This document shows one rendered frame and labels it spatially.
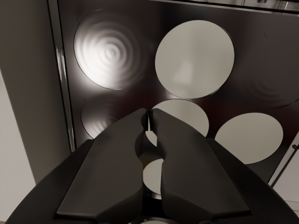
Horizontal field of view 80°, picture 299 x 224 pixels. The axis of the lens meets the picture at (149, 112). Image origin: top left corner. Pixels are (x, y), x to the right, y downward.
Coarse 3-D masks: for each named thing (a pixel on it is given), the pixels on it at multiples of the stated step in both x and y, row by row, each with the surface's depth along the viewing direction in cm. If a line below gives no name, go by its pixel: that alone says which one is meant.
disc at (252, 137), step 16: (224, 128) 27; (240, 128) 27; (256, 128) 27; (272, 128) 27; (224, 144) 29; (240, 144) 29; (256, 144) 28; (272, 144) 28; (240, 160) 30; (256, 160) 30
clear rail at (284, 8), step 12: (180, 0) 20; (192, 0) 20; (204, 0) 20; (216, 0) 20; (228, 0) 19; (240, 0) 19; (252, 0) 19; (264, 0) 19; (276, 0) 19; (288, 0) 19; (288, 12) 20
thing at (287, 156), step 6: (294, 138) 27; (294, 144) 27; (288, 150) 28; (294, 150) 28; (288, 156) 29; (282, 162) 29; (288, 162) 29; (276, 168) 30; (282, 168) 30; (276, 174) 31; (270, 180) 32; (276, 180) 31
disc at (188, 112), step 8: (160, 104) 26; (168, 104) 26; (176, 104) 26; (184, 104) 26; (192, 104) 26; (168, 112) 27; (176, 112) 27; (184, 112) 27; (192, 112) 27; (200, 112) 26; (184, 120) 27; (192, 120) 27; (200, 120) 27; (200, 128) 28; (208, 128) 28; (152, 136) 29
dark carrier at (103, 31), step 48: (96, 0) 21; (144, 0) 20; (96, 48) 24; (144, 48) 23; (240, 48) 22; (288, 48) 21; (96, 96) 27; (144, 96) 26; (240, 96) 25; (288, 96) 24; (144, 144) 30; (288, 144) 28; (144, 192) 36
